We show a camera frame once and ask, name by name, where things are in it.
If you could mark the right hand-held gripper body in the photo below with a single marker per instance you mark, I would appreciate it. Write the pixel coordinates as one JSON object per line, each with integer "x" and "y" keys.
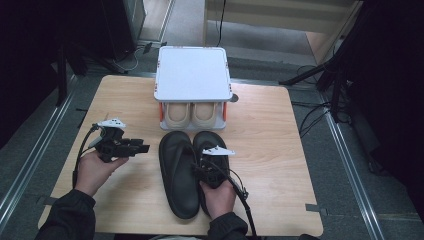
{"x": 215, "y": 173}

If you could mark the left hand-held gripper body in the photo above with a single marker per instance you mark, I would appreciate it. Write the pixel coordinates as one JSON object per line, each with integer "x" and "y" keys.
{"x": 115, "y": 148}

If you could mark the black flip-flop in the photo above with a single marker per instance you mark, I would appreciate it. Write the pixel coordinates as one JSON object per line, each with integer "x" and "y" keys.
{"x": 208, "y": 140}
{"x": 178, "y": 180}

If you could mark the cream clog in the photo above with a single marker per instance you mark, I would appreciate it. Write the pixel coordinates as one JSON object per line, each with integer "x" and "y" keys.
{"x": 204, "y": 116}
{"x": 177, "y": 116}

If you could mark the white shoe rack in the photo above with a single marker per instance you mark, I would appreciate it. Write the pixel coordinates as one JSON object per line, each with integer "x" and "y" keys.
{"x": 193, "y": 73}

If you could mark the person's right hand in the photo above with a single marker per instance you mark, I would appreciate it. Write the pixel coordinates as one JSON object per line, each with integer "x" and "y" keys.
{"x": 220, "y": 201}

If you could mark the person's left hand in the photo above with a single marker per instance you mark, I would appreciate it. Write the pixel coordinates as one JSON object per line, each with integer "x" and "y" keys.
{"x": 93, "y": 173}

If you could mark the dark round table grommet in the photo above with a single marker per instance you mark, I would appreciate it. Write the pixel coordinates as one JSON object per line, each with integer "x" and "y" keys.
{"x": 234, "y": 98}

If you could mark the grey tape strip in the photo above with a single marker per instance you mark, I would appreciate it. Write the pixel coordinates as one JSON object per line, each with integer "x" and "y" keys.
{"x": 315, "y": 208}
{"x": 50, "y": 201}

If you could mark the black metal stand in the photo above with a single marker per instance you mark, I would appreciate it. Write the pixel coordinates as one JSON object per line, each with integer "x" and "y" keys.
{"x": 61, "y": 76}

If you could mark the black floor plug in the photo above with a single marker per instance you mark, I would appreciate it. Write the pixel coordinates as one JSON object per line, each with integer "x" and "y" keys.
{"x": 147, "y": 46}

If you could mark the dark grey cabinet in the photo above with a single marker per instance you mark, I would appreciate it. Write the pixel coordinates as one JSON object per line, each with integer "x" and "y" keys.
{"x": 135, "y": 20}

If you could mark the black curtain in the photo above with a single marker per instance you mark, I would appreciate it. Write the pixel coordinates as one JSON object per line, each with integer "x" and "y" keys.
{"x": 26, "y": 50}
{"x": 393, "y": 83}

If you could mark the black tripod stand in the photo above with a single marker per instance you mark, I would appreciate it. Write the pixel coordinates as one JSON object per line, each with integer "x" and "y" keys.
{"x": 306, "y": 75}

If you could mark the metal floor rail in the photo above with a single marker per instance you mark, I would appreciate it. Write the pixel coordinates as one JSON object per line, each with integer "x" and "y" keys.
{"x": 350, "y": 173}
{"x": 33, "y": 160}

